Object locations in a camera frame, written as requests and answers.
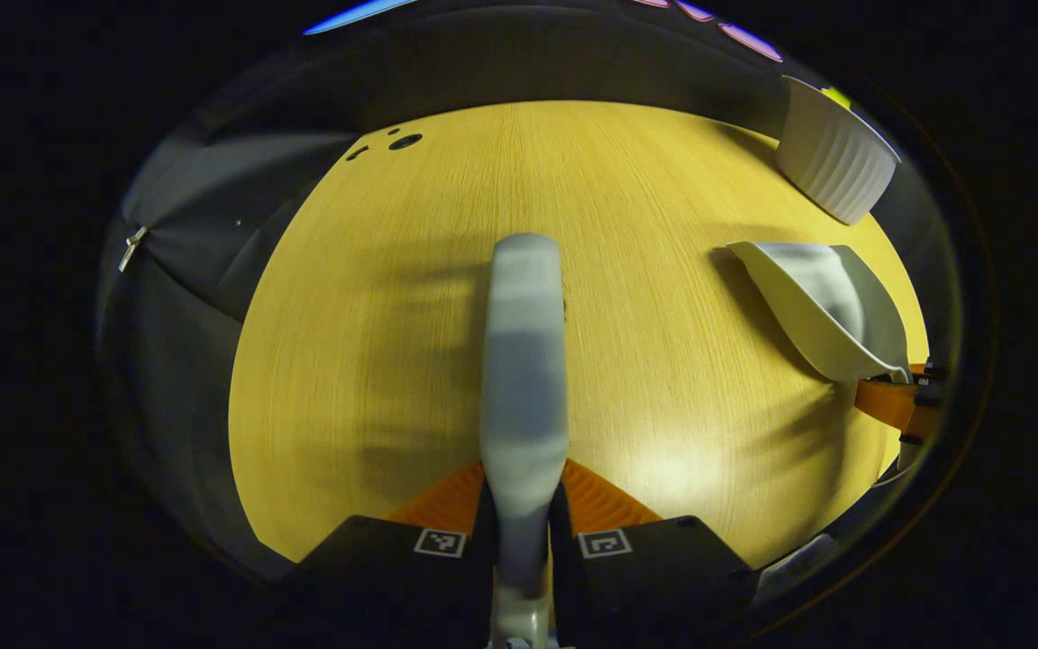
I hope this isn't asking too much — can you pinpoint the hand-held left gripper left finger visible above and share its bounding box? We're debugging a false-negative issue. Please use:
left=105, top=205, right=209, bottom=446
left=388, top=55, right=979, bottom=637
left=298, top=460, right=498, bottom=649

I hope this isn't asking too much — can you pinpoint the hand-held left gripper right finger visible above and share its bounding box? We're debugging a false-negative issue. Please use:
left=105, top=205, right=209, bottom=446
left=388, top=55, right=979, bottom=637
left=548, top=458, right=759, bottom=649

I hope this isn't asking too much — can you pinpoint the white dustpan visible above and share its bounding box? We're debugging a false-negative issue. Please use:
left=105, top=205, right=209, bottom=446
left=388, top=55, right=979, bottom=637
left=725, top=240, right=913, bottom=385

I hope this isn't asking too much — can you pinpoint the white ribbed garbage bin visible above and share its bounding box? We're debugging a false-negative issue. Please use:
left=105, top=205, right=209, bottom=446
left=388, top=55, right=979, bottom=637
left=774, top=75, right=902, bottom=226

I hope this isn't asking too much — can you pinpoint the small white broom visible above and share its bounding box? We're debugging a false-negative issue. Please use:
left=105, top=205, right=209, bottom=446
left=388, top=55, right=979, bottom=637
left=479, top=233, right=570, bottom=649

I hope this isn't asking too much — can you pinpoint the wooden desktop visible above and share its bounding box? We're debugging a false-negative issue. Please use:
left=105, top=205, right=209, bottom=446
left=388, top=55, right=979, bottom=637
left=228, top=100, right=931, bottom=571

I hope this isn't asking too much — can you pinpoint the black backdrop cloth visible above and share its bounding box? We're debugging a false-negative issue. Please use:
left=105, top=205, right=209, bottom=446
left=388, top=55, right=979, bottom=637
left=96, top=0, right=961, bottom=582

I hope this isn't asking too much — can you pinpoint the white metal cloth clip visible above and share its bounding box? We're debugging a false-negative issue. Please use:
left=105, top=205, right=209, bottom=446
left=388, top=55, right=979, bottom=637
left=118, top=225, right=149, bottom=273

